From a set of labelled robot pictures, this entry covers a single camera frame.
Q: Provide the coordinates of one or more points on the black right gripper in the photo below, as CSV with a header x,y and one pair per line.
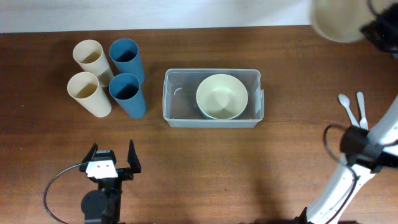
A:
x,y
375,30

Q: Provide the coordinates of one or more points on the clear plastic container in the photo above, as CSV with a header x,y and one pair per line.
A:
x,y
179,103

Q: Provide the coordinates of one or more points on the beige plastic cup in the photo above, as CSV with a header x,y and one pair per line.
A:
x,y
89,54
85,88

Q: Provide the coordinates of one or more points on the rear beige plastic cup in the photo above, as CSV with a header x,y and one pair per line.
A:
x,y
89,54

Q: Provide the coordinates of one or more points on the white plastic spoon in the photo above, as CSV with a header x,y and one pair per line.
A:
x,y
345,102

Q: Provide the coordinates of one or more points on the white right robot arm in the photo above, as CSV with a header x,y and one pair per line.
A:
x,y
364,151

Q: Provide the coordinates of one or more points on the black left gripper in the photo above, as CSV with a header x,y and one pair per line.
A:
x,y
126,173

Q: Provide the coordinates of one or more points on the white plastic fork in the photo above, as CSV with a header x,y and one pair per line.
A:
x,y
363,123

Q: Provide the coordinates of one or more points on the front beige plastic cup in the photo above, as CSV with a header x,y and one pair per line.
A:
x,y
85,88

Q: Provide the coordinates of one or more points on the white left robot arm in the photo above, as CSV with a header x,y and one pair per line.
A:
x,y
103,205

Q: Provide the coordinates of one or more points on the beige bowl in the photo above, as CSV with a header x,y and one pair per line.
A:
x,y
220,91
340,20

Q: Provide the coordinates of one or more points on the blue plastic cup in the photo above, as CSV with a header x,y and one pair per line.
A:
x,y
126,90
126,56

